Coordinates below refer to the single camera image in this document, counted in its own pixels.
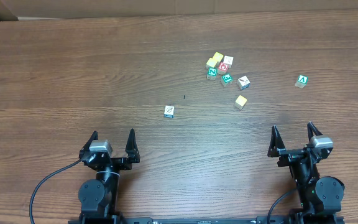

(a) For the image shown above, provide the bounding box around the yellow block front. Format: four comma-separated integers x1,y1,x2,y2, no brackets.
206,58,218,69

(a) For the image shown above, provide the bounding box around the green A block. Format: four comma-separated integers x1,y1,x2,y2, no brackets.
295,75,308,88

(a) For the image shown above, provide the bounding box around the red letter block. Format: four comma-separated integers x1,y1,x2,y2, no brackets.
217,62,229,75

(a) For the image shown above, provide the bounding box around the green Z block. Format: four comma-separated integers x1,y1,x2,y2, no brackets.
206,67,218,80

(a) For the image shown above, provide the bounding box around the yellow top wooden block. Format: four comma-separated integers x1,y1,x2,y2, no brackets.
234,95,248,110

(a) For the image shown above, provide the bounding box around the green E block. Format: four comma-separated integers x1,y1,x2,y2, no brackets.
221,73,233,87

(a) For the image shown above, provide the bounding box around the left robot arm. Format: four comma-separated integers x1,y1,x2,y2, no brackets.
78,129,140,224

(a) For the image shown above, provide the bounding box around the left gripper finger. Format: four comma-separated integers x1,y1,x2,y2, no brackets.
125,129,140,163
84,131,98,151

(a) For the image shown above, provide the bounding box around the yellow block rear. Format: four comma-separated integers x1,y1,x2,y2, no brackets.
213,52,224,63

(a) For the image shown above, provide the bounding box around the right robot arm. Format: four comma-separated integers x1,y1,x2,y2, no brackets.
264,122,345,223

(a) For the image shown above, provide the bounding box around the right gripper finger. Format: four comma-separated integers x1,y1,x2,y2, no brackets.
267,125,286,157
307,121,322,141

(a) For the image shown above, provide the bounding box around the white block with feather picture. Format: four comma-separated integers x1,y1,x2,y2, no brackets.
237,75,250,90

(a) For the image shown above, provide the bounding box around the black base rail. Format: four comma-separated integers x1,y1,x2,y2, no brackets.
68,215,346,224

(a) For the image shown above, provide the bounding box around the white block with letters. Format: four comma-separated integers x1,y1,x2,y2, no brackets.
223,55,234,68

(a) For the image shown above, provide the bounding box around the white block with blue side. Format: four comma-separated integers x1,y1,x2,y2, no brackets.
164,105,175,118

